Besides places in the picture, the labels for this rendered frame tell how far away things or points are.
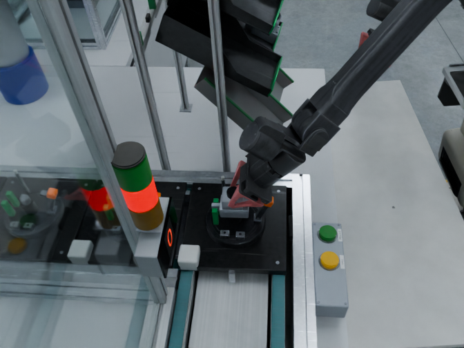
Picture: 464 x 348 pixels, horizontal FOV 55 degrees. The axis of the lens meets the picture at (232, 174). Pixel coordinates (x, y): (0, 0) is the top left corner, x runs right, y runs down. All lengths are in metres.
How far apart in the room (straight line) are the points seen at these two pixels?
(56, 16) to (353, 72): 0.51
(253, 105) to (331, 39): 2.25
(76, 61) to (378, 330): 0.85
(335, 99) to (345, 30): 2.72
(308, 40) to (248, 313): 2.61
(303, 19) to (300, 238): 2.71
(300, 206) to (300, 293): 0.23
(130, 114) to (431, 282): 1.02
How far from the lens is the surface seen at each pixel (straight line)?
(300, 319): 0.97
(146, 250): 0.74
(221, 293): 1.04
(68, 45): 0.51
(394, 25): 0.83
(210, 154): 1.36
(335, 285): 1.01
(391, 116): 1.53
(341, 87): 0.82
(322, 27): 3.53
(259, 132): 0.81
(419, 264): 1.21
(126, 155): 0.63
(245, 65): 1.08
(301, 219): 1.10
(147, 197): 0.67
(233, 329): 1.01
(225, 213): 1.00
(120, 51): 1.84
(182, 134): 1.44
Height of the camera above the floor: 1.86
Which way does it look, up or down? 50 degrees down
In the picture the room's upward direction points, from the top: 4 degrees counter-clockwise
